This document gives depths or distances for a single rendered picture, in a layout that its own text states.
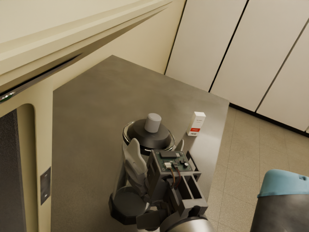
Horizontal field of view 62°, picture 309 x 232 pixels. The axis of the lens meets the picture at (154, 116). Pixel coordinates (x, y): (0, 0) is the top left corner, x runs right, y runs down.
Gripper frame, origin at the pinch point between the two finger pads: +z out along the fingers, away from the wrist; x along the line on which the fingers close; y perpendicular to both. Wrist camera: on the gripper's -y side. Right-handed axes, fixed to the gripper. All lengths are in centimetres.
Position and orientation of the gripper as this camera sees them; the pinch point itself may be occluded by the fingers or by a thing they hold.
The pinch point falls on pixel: (147, 146)
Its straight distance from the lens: 53.4
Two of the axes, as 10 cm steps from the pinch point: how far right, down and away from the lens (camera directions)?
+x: -9.3, -0.6, -3.7
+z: -2.7, -5.9, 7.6
